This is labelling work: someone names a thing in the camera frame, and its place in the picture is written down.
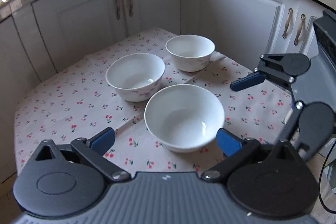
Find far right cabinet handle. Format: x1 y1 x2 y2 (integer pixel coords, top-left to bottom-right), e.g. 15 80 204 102
293 14 306 46

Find black cable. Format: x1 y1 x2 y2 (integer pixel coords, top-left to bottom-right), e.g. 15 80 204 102
317 150 336 214

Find white bowl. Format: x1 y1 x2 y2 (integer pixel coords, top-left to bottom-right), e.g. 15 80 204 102
144 84 225 153

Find white bowl floral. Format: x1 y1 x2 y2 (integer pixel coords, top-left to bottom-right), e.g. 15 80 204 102
105 53 165 102
165 35 215 72

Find left cabinet door handle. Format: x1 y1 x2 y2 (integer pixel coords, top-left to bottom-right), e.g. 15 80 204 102
114 0 121 20

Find cherry pattern tablecloth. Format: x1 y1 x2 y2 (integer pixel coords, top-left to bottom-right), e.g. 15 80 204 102
14 28 291 173

